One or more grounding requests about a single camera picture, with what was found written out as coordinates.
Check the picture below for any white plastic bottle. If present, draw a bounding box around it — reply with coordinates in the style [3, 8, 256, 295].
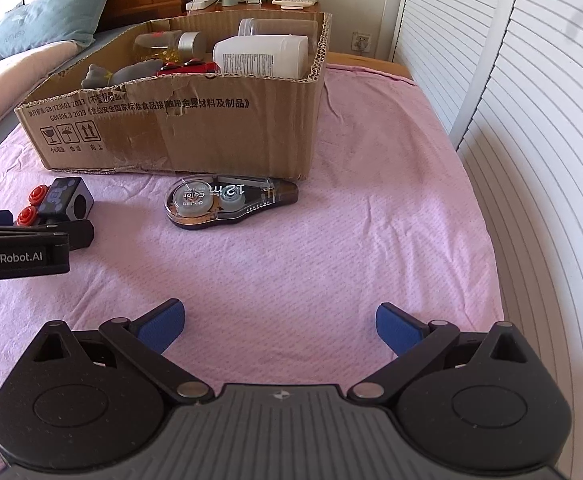
[212, 34, 311, 81]

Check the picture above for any clear jar with yellow capsules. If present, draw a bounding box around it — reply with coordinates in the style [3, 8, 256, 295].
[132, 31, 206, 63]

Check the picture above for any dark correction tape dispenser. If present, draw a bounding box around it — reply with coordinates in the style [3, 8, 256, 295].
[164, 176, 299, 231]

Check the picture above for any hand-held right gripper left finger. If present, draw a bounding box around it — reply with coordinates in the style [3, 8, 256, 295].
[30, 298, 209, 403]

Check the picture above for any white tray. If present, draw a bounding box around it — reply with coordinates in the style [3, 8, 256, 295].
[271, 0, 322, 11]

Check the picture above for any brown cardboard box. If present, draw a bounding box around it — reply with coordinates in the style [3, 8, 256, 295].
[14, 11, 333, 182]

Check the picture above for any blue pillow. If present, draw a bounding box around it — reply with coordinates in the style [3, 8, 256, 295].
[0, 0, 120, 77]

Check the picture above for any grey cat toy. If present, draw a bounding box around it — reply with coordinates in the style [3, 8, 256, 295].
[82, 58, 164, 92]

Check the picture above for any pink blanket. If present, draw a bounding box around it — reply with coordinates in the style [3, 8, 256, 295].
[0, 62, 505, 476]

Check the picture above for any clear plastic jar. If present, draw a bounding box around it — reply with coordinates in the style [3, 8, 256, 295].
[238, 17, 319, 41]

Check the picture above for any wooden nightstand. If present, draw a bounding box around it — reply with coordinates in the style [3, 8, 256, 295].
[186, 0, 333, 18]

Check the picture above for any red toy train car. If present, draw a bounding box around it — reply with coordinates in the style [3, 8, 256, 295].
[156, 58, 219, 77]

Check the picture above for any black toy train car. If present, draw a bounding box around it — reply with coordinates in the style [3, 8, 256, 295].
[15, 177, 94, 226]

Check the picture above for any white louvered closet door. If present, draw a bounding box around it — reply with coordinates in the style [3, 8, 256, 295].
[386, 0, 522, 151]
[451, 0, 583, 480]

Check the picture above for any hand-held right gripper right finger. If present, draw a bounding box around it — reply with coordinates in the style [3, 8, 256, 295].
[349, 302, 542, 403]

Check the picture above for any beige pillow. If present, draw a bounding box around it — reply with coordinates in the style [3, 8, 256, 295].
[0, 39, 83, 156]

